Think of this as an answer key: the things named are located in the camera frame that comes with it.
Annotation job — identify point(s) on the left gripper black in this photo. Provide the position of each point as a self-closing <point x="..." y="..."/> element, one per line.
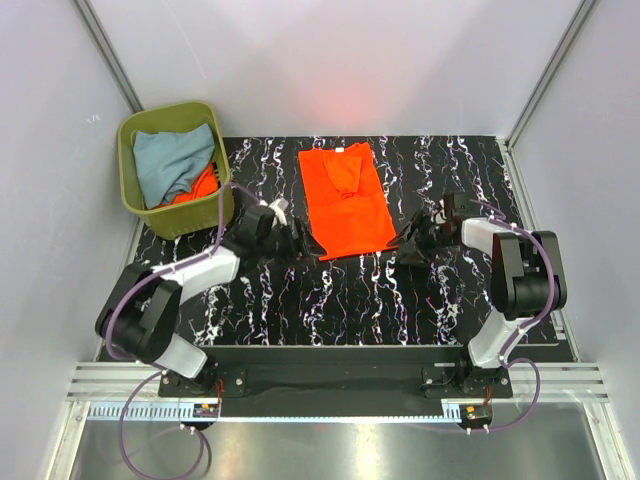
<point x="302" y="248"/>

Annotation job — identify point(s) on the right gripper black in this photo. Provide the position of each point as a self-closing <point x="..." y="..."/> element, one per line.
<point x="423" y="254"/>

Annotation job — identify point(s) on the orange t shirt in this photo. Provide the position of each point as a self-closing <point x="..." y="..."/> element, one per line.
<point x="181" y="192"/>
<point x="347" y="209"/>

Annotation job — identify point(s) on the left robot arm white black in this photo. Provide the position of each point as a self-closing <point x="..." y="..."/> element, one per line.
<point x="138" y="320"/>

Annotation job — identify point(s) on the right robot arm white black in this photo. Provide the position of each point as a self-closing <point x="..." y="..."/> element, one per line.
<point x="527" y="280"/>

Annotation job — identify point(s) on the olive green plastic basket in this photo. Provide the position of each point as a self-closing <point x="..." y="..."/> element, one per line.
<point x="171" y="221"/>

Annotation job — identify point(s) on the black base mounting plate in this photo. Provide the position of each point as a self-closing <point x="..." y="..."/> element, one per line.
<point x="338" y="382"/>

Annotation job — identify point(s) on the grey blue t shirt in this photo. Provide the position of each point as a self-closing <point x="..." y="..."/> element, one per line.
<point x="164" y="158"/>

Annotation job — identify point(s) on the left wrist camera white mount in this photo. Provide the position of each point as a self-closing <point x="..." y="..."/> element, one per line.
<point x="279" y="207"/>

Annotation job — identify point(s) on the aluminium frame rail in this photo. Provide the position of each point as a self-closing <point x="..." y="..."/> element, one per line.
<point x="115" y="391"/>

